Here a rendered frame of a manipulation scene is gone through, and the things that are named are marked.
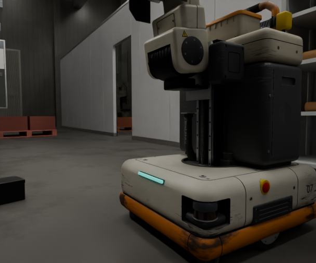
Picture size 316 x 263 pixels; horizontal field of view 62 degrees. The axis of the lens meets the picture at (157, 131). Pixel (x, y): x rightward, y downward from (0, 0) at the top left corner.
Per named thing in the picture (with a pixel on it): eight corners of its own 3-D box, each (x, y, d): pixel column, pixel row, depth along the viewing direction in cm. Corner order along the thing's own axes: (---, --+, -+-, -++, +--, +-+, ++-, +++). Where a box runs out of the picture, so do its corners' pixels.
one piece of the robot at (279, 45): (212, 168, 156) (213, 26, 151) (303, 190, 110) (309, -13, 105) (165, 175, 139) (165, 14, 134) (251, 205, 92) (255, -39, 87)
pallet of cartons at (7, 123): (-7, 139, 565) (-8, 116, 562) (-8, 135, 645) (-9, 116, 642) (58, 135, 637) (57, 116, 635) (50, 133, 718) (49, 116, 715)
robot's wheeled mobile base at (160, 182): (215, 187, 165) (216, 148, 163) (323, 222, 111) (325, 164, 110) (116, 207, 129) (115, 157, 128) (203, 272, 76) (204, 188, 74)
